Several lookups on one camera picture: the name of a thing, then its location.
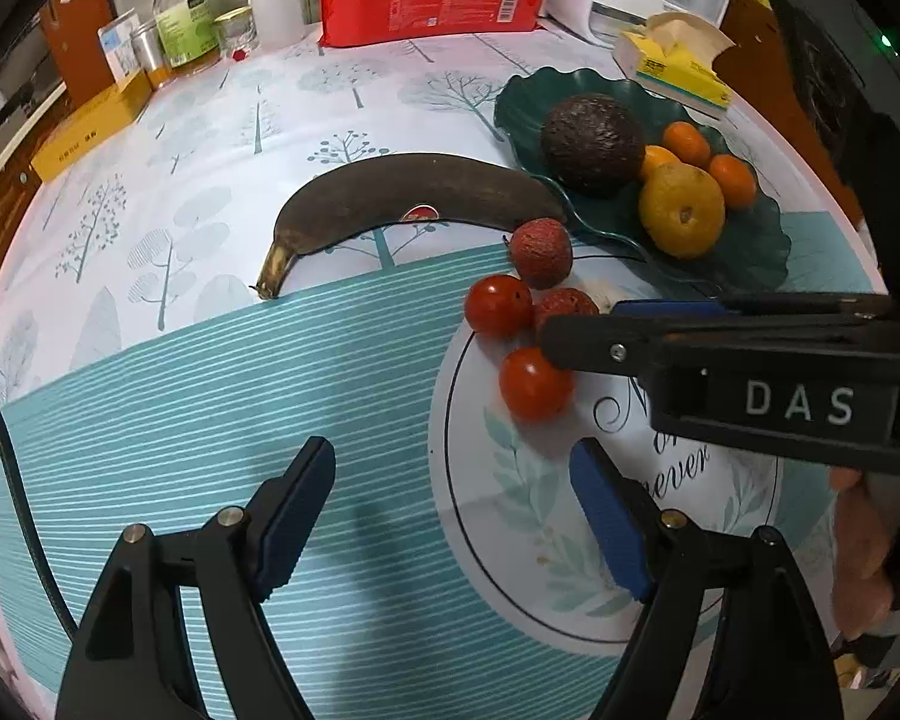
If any small white blue box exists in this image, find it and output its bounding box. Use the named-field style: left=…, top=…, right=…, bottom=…
left=96, top=9, right=142, bottom=83

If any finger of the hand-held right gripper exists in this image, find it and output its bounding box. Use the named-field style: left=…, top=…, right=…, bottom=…
left=611, top=291, right=895, bottom=317
left=538, top=313, right=900, bottom=380

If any person's right hand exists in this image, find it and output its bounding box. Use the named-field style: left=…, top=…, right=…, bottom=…
left=830, top=465, right=900, bottom=642

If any large yellow orange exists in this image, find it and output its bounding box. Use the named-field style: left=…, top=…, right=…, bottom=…
left=638, top=162, right=726, bottom=259

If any dark green scalloped plate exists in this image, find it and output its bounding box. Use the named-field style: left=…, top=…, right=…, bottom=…
left=493, top=66, right=794, bottom=293

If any green label glass bottle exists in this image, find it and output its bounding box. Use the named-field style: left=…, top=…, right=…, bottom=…
left=154, top=0, right=218, bottom=78

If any small glass jar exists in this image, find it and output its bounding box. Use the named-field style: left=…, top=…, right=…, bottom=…
left=214, top=6, right=258, bottom=53

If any yellow tin box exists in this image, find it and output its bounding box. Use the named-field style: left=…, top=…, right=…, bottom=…
left=30, top=82, right=153, bottom=182

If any yellow tissue pack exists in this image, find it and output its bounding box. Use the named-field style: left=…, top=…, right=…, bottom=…
left=613, top=13, right=737, bottom=121

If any small orange tangerine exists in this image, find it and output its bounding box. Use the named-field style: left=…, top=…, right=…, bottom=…
left=640, top=144, right=681, bottom=181
left=709, top=154, right=758, bottom=211
left=661, top=122, right=712, bottom=168

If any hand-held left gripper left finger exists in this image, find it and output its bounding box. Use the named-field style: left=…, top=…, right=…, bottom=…
left=54, top=436, right=337, bottom=720

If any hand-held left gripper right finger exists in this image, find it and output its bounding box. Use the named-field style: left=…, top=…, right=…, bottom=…
left=568, top=437, right=845, bottom=720

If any dark avocado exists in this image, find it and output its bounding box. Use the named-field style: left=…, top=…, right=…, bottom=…
left=541, top=94, right=647, bottom=196

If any red cherry tomato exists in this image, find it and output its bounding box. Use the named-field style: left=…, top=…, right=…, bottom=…
left=463, top=274, right=533, bottom=339
left=499, top=346, right=575, bottom=423

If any red lychee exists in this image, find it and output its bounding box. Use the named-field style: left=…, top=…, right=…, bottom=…
left=508, top=217, right=573, bottom=290
left=532, top=287, right=601, bottom=335

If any overripe brown banana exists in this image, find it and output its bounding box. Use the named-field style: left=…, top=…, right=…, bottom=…
left=255, top=153, right=569, bottom=299

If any small metal can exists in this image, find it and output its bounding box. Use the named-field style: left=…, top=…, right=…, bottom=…
left=130, top=21, right=167, bottom=76

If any person's right forearm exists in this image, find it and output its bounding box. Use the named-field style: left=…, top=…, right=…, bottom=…
left=832, top=604, right=900, bottom=691

